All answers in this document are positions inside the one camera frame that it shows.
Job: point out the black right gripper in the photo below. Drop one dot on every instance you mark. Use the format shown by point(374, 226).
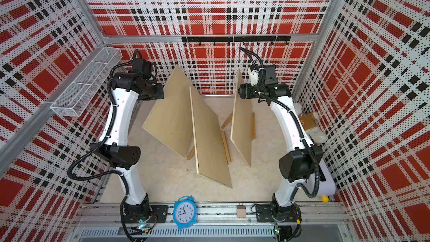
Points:
point(245, 90)

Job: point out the plywood board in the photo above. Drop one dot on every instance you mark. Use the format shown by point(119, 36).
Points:
point(211, 160)
point(170, 119)
point(241, 128)

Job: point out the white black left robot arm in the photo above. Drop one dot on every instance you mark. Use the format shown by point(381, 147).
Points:
point(125, 89)

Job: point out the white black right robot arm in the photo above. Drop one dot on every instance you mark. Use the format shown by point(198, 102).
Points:
point(302, 167)

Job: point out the right wooden easel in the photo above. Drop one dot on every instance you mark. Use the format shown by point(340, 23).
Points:
point(229, 120)

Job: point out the wooden easel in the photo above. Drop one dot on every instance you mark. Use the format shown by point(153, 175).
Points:
point(226, 150)
point(229, 120)

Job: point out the middle wooden easel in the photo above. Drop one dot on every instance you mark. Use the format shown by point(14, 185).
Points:
point(226, 150)

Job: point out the white teddy bear brown hoodie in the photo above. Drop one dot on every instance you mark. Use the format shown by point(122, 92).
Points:
point(308, 121)

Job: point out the yellow small ball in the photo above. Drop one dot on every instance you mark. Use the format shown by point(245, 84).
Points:
point(325, 199)

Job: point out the blue alarm clock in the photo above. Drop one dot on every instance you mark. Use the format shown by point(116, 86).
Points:
point(185, 212)

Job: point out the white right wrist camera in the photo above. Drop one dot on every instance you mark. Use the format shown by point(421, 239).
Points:
point(253, 76)

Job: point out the black hook rail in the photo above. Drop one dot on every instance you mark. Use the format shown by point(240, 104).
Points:
point(236, 39)

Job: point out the white wire mesh basket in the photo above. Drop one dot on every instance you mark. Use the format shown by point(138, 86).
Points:
point(77, 96)

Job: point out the small beige box on rail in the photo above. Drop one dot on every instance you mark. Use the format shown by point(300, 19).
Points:
point(241, 211)

